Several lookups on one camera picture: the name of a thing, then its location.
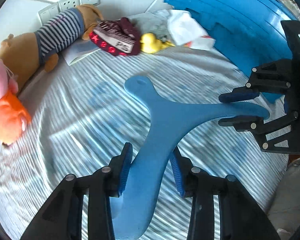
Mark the grey fluffy plush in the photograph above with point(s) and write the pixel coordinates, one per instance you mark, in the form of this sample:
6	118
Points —
153	22

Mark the white wall socket panel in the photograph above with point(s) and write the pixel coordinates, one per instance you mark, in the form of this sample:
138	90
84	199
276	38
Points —
52	10

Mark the white blue booklet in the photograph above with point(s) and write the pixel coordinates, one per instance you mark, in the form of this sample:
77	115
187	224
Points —
78	50

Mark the white tissue pack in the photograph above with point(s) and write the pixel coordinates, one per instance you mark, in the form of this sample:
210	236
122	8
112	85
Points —
187	32

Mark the red patterned sock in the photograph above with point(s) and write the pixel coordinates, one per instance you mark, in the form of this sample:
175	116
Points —
108	44

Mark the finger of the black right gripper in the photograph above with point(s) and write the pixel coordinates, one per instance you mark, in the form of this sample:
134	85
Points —
273	78
256	126

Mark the brown dog plush striped shirt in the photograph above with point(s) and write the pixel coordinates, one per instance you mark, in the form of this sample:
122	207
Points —
27	52

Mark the yellow rubber duck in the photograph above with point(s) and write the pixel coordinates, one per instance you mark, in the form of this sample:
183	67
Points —
150	44

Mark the striped white bed sheet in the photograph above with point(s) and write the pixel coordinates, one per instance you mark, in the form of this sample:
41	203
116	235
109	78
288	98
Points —
82	116

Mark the blue plastic storage crate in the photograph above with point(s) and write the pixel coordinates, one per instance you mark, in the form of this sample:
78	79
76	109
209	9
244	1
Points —
248	32

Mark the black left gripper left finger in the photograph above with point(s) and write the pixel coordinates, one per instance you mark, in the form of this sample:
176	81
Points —
60	217

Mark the pink pig plush orange dress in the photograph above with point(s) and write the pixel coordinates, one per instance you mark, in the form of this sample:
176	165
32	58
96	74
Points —
14	117

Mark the maroon knitted sock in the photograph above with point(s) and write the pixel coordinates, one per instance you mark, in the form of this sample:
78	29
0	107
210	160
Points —
124	31

